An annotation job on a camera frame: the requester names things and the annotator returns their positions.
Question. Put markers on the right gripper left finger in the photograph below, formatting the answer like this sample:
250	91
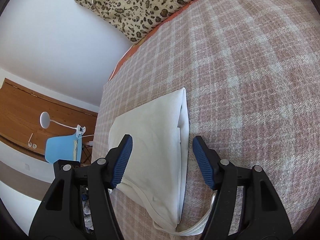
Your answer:
60	215

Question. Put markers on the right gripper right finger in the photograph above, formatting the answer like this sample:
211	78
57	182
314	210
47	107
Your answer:
246	205

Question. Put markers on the white camisole top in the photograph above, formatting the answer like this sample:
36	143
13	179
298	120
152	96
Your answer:
155	175

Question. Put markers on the light blue chair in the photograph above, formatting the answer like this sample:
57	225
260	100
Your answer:
68	147

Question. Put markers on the white clip desk lamp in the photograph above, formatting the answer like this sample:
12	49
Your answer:
45	122

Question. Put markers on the wooden door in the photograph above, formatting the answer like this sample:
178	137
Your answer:
29	119

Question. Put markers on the pink plaid bed blanket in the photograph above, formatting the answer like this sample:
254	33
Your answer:
250	69

